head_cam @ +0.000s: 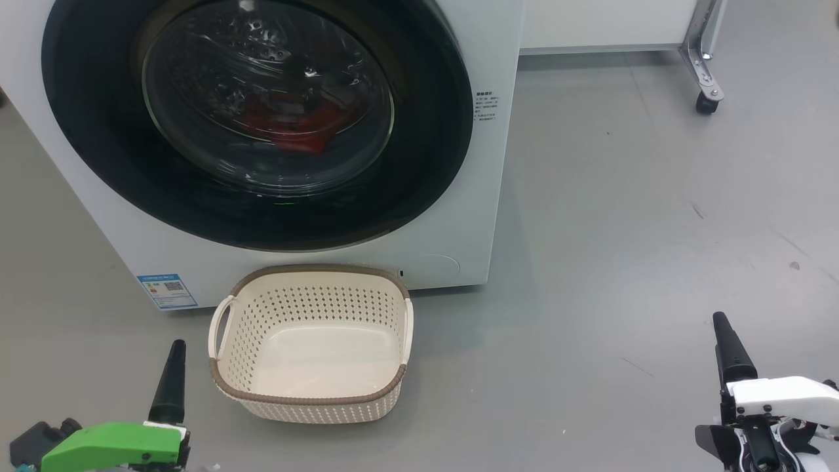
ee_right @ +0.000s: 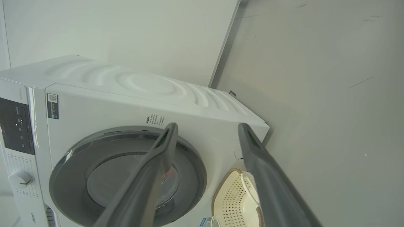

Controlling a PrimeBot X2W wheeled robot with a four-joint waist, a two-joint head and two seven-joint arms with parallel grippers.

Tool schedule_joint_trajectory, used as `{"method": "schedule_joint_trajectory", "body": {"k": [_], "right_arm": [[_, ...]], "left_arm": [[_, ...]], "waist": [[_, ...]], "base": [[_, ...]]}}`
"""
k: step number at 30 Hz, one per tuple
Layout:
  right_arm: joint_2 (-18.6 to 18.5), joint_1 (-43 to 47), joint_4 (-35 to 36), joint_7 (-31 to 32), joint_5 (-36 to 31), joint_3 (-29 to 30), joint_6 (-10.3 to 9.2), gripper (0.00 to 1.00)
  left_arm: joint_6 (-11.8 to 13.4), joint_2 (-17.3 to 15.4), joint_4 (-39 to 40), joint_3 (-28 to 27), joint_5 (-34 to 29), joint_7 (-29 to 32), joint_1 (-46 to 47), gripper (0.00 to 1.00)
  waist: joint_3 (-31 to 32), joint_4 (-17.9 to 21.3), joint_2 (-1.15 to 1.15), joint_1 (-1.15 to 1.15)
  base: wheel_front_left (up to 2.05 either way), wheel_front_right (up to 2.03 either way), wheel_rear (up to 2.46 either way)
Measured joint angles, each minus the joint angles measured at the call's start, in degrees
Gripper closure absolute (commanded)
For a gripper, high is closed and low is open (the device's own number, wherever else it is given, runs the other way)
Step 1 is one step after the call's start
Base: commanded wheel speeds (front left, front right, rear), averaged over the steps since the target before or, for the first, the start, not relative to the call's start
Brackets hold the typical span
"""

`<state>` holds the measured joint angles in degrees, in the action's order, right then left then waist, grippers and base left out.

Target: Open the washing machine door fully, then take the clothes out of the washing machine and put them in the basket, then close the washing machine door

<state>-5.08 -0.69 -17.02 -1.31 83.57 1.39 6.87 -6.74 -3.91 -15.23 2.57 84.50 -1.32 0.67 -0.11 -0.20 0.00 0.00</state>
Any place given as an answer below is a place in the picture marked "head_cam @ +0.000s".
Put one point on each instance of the silver metal partition leg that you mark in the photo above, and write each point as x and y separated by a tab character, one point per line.
704	59

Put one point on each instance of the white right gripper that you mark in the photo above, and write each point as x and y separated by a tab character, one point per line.
786	396

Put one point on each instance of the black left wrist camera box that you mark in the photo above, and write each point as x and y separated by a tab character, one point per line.
39	440

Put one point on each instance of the red and white garment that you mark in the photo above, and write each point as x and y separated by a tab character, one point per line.
308	134

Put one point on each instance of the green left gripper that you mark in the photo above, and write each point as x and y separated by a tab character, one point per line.
111	446

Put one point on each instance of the cream perforated laundry basket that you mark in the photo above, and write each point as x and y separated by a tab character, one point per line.
314	367

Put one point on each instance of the black caster wheel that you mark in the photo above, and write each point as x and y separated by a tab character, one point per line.
706	103

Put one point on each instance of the black round glass washer door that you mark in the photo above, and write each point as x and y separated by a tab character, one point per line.
98	131

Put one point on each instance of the blue energy label sticker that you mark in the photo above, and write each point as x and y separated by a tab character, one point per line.
167	292

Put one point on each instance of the white partition panel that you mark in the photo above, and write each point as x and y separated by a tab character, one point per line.
603	23

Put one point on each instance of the white front-load washing machine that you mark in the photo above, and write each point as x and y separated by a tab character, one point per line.
65	196

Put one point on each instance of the steel perforated washer drum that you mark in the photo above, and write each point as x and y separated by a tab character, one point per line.
262	59

